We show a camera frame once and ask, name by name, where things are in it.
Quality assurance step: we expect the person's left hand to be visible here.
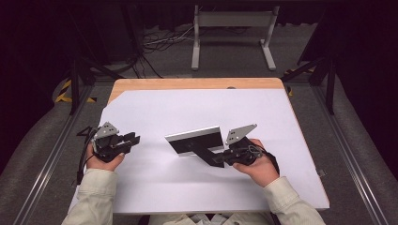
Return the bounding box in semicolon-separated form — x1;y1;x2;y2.
85;142;126;173

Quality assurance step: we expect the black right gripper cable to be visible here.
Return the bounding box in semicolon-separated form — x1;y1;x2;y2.
250;144;281;176

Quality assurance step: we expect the white metal stand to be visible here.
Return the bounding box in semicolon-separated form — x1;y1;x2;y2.
191;4;281;71

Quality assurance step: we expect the dark box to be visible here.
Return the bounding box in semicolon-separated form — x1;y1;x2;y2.
99;4;141;66

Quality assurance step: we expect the wooden table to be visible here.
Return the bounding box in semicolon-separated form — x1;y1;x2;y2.
107;77;330;207

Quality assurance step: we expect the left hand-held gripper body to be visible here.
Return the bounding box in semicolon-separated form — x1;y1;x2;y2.
91;121;133;163

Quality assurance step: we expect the white paper sheet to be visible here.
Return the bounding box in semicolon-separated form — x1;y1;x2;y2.
68;88;330;217

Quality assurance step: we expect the black metal stand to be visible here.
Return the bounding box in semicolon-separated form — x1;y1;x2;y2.
281;55;338;115
67;55;124;115

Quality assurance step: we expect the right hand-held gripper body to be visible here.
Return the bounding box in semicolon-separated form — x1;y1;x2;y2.
223;123;265;167

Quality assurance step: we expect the aluminium floor rail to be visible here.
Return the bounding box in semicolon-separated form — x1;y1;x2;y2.
12;83;95;225
312;83;390;225

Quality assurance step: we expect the bundle of floor cables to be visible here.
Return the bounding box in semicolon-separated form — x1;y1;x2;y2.
118;23;196;79

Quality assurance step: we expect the yellow black hazard tape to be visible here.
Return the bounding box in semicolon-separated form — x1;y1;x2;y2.
54;79;98;104
283;66;315;98

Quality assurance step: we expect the person's torso in pale jacket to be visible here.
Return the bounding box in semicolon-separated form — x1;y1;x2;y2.
146;212;276;225

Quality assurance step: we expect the person's right hand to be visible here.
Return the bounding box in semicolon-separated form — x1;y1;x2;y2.
233;139;281;188

